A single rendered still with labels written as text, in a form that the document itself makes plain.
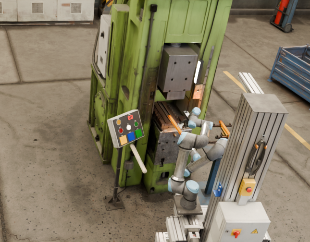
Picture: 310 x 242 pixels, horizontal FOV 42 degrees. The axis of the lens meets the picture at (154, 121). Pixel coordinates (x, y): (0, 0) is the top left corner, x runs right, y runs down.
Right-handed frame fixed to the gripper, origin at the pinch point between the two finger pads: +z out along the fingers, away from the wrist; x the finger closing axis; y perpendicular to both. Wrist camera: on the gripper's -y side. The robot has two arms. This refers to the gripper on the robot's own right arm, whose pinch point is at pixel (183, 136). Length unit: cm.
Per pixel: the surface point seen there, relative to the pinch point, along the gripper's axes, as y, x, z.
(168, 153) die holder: 39.5, -0.5, 22.1
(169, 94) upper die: -33.1, -9.7, 27.3
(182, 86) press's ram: -41.7, 3.0, 27.2
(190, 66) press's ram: -64, 8, 27
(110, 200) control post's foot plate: 95, -63, 20
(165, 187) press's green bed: 90, 3, 23
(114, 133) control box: -7, -71, 6
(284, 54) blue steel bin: 39, 325, 258
